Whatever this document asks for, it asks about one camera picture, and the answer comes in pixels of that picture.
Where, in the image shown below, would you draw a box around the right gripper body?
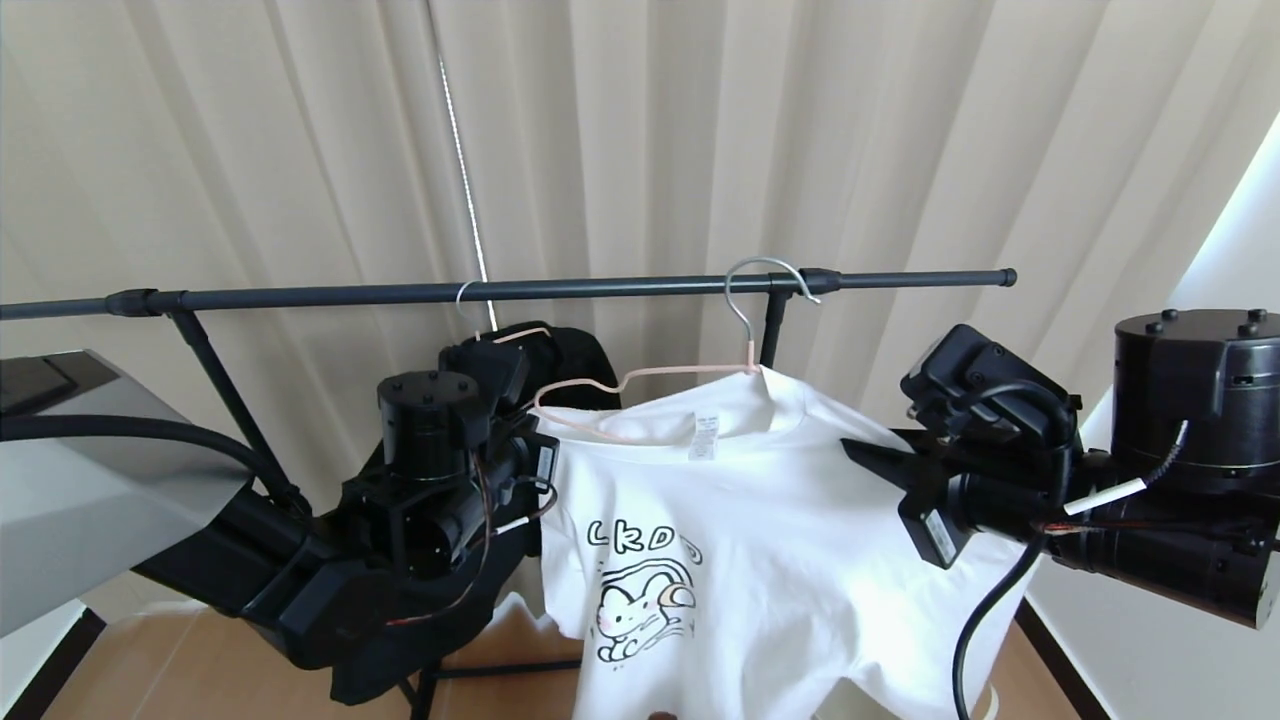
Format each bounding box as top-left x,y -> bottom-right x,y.
895,462 -> 1063,573

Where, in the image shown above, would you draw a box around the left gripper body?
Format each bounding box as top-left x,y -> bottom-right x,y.
478,412 -> 562,521

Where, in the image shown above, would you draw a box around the black shorts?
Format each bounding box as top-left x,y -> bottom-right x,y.
328,322 -> 623,707

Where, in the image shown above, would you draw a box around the pink clothes hanger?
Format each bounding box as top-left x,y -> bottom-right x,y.
532,256 -> 823,444
455,281 -> 554,348

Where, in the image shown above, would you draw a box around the white printed t-shirt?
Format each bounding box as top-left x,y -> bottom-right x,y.
534,364 -> 1043,720

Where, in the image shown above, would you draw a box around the black clothes rack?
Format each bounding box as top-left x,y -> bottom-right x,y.
0,266 -> 1019,720

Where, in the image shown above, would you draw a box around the beige curtain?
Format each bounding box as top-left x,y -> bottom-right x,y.
0,0 -> 1280,601

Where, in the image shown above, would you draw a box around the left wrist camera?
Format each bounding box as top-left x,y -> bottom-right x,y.
438,335 -> 534,409

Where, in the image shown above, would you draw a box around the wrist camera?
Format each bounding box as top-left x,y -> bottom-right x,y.
899,322 -> 1084,457
438,335 -> 534,409

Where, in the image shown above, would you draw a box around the black cable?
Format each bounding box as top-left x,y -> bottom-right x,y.
0,413 -> 306,513
950,380 -> 1079,720

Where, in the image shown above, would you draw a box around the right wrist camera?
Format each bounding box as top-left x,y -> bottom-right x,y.
899,322 -> 1084,457

